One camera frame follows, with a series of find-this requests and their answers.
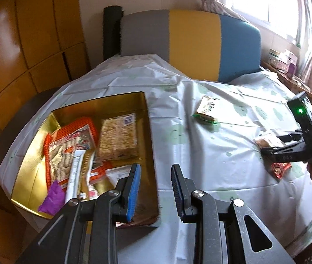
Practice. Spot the pink patterned box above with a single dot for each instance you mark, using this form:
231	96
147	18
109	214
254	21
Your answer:
281	64

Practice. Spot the gold-lined tin box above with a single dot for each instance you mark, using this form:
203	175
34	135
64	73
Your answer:
134	104

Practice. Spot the long red snack packet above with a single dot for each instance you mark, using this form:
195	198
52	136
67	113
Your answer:
281	170

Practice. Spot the purple box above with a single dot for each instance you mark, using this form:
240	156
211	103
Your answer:
292	70

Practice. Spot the orange grid snack packet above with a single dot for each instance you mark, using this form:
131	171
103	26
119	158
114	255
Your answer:
62	154

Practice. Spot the grey yellow blue chair back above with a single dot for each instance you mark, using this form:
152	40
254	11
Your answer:
191	41

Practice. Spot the brown clear snack packet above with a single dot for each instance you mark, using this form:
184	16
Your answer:
265	142

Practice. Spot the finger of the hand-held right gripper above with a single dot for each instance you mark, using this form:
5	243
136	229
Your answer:
285	154
293	138

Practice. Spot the cloud print tablecloth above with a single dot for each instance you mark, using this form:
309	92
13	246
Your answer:
200	148

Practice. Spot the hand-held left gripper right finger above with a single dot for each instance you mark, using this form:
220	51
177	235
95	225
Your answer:
176	187

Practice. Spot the wooden cabinet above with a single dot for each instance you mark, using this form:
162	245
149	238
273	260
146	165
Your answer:
21	41

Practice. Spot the wooden side table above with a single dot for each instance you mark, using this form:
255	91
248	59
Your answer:
296	84

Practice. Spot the purple snack packet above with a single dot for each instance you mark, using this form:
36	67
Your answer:
52	199

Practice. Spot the white flat packet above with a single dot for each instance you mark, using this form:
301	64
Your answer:
117	175

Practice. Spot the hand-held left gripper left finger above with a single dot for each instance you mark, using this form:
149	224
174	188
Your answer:
134	192

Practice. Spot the window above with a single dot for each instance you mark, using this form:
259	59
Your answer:
263	2

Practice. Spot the clear gold-edged packet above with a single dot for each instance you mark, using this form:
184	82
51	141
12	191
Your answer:
73	173

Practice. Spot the sesame bar packet green ends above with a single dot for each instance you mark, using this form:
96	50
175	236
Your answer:
206	109

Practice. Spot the clear puffed rice packet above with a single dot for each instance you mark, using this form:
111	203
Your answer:
119	137

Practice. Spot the white tissue box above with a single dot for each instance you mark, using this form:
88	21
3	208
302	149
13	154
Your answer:
289	56

